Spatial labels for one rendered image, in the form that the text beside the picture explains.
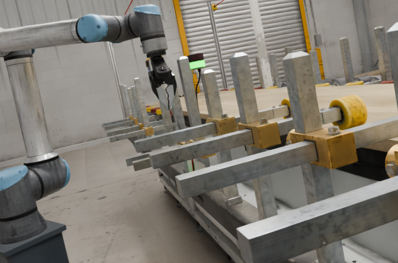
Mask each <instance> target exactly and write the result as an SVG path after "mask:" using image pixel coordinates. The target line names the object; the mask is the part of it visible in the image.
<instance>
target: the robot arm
mask: <svg viewBox="0 0 398 263"><path fill-rule="evenodd" d="M133 11H134V12H132V13H130V14H126V15H123V16H112V15H97V14H88V15H84V16H83V17H80V18H76V19H71V20H64V21H56V22H52V23H44V24H37V25H29V26H25V27H17V28H10V29H4V28H2V27H0V57H4V62H5V64H6V67H7V72H8V77H9V82H10V85H11V90H12V95H13V98H14V103H15V107H16V111H17V116H18V121H19V124H20V129H21V134H22V137H23V142H24V146H25V151H26V154H27V157H26V158H25V160H24V162H23V163H24V165H19V166H15V167H12V168H8V169H5V170H3V171H0V244H3V245H6V244H12V243H17V242H21V241H24V240H27V239H29V238H32V237H34V236H36V235H38V234H40V233H41V232H43V231H44V230H46V228H47V223H46V221H45V219H44V218H43V216H42V215H41V214H40V212H39V211H38V208H37V204H36V201H38V200H40V199H42V198H44V197H47V196H48V195H50V194H53V193H55V192H57V191H59V190H61V189H62V188H64V187H65V186H66V185H67V184H68V182H69V180H70V168H69V165H68V163H67V162H66V161H65V160H64V159H62V158H60V157H59V154H58V153H56V152H55V151H54V150H53V148H52V143H51V140H50V135H49V130H48V127H47V122H46V117H45V113H44V108H43V103H42V100H41V95H40V90H39V87H38V82H37V77H36V72H35V68H34V63H33V55H32V54H34V52H35V49H38V48H44V47H53V46H63V45H68V44H78V43H95V42H102V41H109V42H111V43H122V42H124V41H127V40H131V39H135V38H138V37H140V41H141V45H140V47H142V49H143V53H144V54H147V55H146V56H147V58H149V59H150V61H151V65H152V69H153V71H150V72H148V75H149V80H150V85H151V88H152V91H153V93H154V94H155V95H156V96H157V98H158V100H159V102H160V103H161V104H162V106H163V107H164V108H165V109H166V110H167V111H169V110H171V109H170V107H172V106H173V103H174V98H175V93H176V80H175V76H172V73H171V72H172V71H171V70H170V68H169V67H168V66H167V64H166V62H165V60H164V58H163V57H162V56H163V55H166V51H165V50H167V49H168V45H167V42H166V37H165V32H164V29H163V24H162V18H161V13H160V10H159V7H158V6H157V5H140V6H137V7H134V10H133ZM162 84H167V85H168V86H167V87H166V88H165V90H166V93H167V94H168V104H167V102H166V98H165V96H164V94H165V91H164V89H163V88H160V86H161V85H162Z"/></svg>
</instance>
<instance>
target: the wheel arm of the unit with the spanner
mask: <svg viewBox="0 0 398 263"><path fill-rule="evenodd" d="M132 164H133V169H134V171H139V170H142V169H146V168H150V167H151V164H150V158H149V157H148V158H144V159H139V160H136V161H132Z"/></svg>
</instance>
